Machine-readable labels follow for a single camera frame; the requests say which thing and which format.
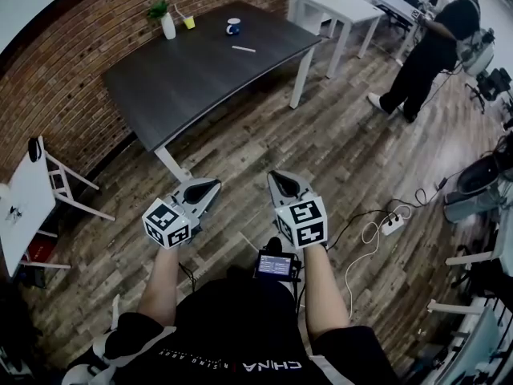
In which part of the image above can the small white table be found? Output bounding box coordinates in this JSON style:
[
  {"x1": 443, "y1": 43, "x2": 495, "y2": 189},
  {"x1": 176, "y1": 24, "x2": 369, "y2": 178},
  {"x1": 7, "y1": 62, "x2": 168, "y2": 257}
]
[{"x1": 297, "y1": 0, "x2": 386, "y2": 80}]

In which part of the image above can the white desk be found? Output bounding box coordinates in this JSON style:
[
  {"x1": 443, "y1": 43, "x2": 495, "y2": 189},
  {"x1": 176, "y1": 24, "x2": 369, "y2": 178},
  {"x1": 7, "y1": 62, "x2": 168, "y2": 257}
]
[{"x1": 0, "y1": 146, "x2": 58, "y2": 278}]

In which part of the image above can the grey round machine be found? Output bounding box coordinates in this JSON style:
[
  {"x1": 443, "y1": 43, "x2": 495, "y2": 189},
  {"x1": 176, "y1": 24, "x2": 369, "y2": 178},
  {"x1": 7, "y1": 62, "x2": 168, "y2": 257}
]
[{"x1": 442, "y1": 133, "x2": 513, "y2": 225}]

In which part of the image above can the black office chair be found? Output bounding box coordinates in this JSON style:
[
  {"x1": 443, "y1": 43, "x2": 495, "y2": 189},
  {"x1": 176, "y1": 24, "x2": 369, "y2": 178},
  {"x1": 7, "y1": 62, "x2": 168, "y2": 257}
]
[{"x1": 466, "y1": 67, "x2": 513, "y2": 114}]

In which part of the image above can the green plant sprig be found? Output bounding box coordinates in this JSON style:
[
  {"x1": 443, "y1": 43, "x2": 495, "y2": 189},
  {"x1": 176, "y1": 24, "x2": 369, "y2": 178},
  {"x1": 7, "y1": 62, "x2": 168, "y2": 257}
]
[{"x1": 146, "y1": 0, "x2": 170, "y2": 20}]

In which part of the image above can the red box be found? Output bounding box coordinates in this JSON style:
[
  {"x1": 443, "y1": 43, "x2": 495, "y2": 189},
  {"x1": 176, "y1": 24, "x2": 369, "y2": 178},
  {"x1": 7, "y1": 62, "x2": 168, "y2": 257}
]
[{"x1": 25, "y1": 242, "x2": 58, "y2": 265}]

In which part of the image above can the person's right forearm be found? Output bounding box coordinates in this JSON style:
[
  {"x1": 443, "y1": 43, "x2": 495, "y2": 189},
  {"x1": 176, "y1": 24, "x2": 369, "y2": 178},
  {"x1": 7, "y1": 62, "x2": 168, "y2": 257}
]
[{"x1": 302, "y1": 245, "x2": 352, "y2": 341}]

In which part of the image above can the black floor cable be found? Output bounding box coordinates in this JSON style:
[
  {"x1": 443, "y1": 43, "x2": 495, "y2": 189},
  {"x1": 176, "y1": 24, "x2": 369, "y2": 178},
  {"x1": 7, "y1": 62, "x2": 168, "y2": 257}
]
[{"x1": 326, "y1": 188, "x2": 428, "y2": 253}]

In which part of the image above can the white power strip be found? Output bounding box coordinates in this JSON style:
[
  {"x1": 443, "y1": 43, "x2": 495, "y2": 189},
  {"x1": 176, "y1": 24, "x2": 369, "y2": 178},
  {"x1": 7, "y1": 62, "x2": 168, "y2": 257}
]
[{"x1": 381, "y1": 213, "x2": 406, "y2": 237}]

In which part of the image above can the dark wooden table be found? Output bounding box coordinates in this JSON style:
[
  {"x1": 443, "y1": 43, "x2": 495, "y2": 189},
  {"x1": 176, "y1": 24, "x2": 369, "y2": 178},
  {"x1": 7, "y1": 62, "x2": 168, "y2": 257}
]
[{"x1": 102, "y1": 0, "x2": 324, "y2": 184}]

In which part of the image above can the white vase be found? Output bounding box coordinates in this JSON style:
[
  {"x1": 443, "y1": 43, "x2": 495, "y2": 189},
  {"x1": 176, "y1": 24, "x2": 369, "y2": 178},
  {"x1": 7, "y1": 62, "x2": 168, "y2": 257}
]
[{"x1": 160, "y1": 12, "x2": 177, "y2": 41}]

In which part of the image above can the thin black chest cable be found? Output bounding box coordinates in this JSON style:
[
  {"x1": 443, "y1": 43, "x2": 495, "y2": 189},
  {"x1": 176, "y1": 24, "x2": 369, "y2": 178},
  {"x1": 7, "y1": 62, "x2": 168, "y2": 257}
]
[{"x1": 177, "y1": 261, "x2": 200, "y2": 293}]

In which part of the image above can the person's black shirt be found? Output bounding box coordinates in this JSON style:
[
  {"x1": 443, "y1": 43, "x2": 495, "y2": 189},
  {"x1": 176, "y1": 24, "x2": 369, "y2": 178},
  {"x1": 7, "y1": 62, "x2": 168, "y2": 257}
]
[{"x1": 67, "y1": 273, "x2": 402, "y2": 385}]

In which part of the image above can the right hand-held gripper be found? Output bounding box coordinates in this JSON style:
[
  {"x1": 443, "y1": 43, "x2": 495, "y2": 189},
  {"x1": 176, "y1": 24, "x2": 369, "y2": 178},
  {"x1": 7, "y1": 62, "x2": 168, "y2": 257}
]
[{"x1": 267, "y1": 169, "x2": 329, "y2": 250}]

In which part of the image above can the white cable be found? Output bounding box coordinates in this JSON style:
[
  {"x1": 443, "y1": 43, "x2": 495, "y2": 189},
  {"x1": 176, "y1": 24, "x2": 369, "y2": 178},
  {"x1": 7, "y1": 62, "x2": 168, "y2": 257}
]
[{"x1": 344, "y1": 204, "x2": 414, "y2": 320}]

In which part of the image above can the chest-mounted screen device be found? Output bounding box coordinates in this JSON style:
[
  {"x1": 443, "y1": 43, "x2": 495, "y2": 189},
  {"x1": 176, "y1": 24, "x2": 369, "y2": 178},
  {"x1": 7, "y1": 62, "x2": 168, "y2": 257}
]
[{"x1": 252, "y1": 237, "x2": 303, "y2": 283}]

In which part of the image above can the person's left forearm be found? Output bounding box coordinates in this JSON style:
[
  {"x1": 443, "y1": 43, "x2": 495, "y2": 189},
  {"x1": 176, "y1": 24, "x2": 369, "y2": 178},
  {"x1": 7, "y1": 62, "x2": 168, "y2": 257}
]
[{"x1": 135, "y1": 243, "x2": 181, "y2": 329}]

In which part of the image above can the black headset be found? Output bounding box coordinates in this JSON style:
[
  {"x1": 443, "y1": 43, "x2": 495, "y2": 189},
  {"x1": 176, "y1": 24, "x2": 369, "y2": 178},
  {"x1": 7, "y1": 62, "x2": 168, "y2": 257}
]
[{"x1": 27, "y1": 137, "x2": 43, "y2": 162}]

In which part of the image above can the white harness strap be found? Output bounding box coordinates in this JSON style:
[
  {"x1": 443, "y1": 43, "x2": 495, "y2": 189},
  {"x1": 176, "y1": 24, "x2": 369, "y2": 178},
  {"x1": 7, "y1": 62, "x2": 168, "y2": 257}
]
[{"x1": 59, "y1": 294, "x2": 178, "y2": 385}]

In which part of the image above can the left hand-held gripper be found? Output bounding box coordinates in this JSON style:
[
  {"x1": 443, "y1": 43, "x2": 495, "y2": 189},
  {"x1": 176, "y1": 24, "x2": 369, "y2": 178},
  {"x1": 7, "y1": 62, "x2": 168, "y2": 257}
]
[{"x1": 141, "y1": 177, "x2": 222, "y2": 250}]

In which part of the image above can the long white table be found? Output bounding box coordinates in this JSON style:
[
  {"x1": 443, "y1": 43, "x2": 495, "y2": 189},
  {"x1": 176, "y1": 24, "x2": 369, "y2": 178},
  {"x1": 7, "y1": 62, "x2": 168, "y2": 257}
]
[{"x1": 356, "y1": 0, "x2": 426, "y2": 63}]

